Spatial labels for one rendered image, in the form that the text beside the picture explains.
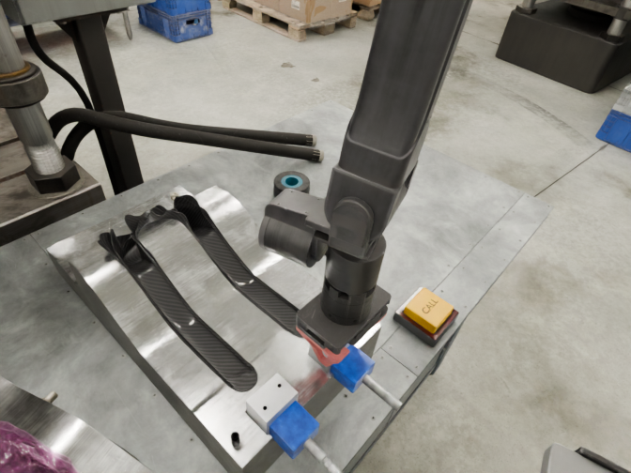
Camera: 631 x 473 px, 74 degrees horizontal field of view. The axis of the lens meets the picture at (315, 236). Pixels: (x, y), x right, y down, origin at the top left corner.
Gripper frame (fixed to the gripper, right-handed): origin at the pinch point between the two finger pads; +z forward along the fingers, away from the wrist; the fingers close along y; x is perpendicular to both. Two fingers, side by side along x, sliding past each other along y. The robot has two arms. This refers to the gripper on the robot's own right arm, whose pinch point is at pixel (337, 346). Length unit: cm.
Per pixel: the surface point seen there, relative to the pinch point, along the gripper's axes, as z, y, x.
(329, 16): 76, -302, -254
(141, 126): -1, -10, -63
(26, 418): 2.0, 31.0, -20.0
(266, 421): -0.9, 13.2, 0.7
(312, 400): 2.8, 6.5, 1.7
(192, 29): 84, -195, -318
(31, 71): -13, 3, -72
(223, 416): 1.8, 15.5, -4.1
